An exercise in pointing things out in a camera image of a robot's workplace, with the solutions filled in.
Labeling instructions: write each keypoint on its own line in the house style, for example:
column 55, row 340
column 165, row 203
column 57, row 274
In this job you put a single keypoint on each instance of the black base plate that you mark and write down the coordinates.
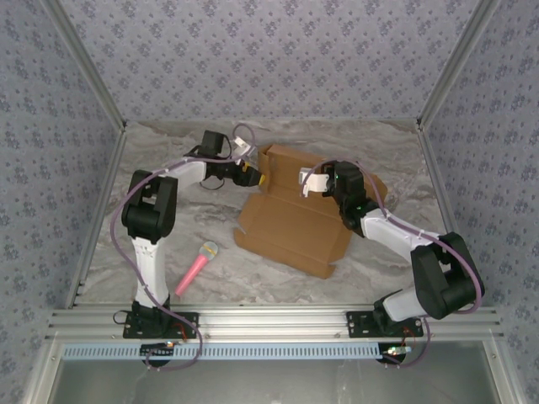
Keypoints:
column 187, row 322
column 358, row 324

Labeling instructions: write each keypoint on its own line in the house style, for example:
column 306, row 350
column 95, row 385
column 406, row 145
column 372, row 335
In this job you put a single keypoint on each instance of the aluminium side rail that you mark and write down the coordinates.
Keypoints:
column 99, row 210
column 435, row 177

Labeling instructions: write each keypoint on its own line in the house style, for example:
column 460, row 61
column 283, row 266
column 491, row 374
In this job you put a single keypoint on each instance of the aluminium frame post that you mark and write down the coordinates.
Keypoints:
column 455, row 63
column 87, row 63

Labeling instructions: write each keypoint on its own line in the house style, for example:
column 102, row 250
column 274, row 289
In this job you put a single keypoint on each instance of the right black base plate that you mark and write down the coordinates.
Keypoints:
column 358, row 324

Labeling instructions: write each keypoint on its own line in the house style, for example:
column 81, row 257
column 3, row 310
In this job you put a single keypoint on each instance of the pink toy microphone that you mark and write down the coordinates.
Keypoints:
column 191, row 271

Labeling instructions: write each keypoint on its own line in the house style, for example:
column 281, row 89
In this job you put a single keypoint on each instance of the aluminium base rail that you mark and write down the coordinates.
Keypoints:
column 273, row 322

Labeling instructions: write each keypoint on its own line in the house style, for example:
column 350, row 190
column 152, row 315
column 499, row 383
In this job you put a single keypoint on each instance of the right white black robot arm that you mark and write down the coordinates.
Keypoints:
column 396, row 231

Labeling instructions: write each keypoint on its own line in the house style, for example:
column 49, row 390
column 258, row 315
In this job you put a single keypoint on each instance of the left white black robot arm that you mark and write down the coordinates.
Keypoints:
column 149, row 261

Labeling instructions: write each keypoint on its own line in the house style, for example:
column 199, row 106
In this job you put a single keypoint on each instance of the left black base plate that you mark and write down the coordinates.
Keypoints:
column 187, row 322

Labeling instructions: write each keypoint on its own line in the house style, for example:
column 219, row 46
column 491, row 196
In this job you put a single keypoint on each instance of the grey metal lower panel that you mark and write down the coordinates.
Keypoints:
column 273, row 383

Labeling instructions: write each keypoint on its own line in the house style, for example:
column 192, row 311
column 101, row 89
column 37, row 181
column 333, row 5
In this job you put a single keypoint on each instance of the small circuit board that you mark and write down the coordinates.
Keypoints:
column 393, row 350
column 156, row 349

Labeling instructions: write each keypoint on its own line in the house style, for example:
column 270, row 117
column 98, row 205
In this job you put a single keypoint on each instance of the brown cardboard box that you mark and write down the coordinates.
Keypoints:
column 290, row 223

